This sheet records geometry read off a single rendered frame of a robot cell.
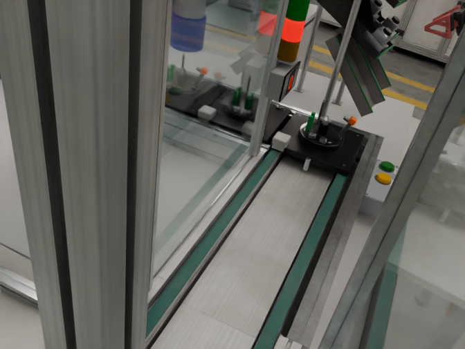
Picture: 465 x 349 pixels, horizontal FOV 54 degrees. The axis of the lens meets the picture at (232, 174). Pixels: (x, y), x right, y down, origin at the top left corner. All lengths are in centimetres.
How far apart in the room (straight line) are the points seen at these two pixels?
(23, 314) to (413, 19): 501
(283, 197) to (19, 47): 107
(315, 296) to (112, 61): 83
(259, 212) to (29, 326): 58
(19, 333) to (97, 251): 74
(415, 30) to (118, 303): 531
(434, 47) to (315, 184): 430
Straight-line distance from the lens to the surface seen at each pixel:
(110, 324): 35
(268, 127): 144
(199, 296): 98
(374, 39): 157
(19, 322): 103
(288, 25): 113
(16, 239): 119
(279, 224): 117
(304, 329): 93
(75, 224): 28
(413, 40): 556
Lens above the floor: 168
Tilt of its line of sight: 36 degrees down
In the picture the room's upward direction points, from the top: 11 degrees clockwise
